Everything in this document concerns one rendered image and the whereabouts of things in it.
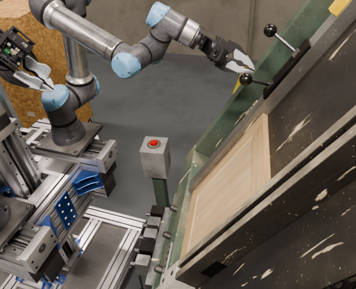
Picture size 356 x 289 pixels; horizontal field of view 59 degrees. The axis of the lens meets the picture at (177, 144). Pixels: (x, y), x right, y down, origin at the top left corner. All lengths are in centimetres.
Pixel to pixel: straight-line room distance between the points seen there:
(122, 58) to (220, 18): 313
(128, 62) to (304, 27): 60
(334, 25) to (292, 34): 27
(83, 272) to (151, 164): 82
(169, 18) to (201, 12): 307
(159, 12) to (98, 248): 150
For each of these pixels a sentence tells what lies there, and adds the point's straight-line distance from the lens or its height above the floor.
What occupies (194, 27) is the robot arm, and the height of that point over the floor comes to 156.
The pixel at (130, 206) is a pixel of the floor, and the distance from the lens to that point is 249.
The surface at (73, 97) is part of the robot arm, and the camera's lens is 141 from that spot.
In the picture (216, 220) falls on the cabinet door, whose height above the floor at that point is 110.
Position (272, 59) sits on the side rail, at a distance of 122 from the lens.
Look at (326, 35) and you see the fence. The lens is 95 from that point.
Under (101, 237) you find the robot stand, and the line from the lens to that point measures 212.
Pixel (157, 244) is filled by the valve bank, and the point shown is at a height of 74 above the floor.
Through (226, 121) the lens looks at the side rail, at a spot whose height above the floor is 109.
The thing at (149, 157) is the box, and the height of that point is 90.
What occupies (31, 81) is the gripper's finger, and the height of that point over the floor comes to 158.
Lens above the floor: 190
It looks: 40 degrees down
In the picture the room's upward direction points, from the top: 5 degrees counter-clockwise
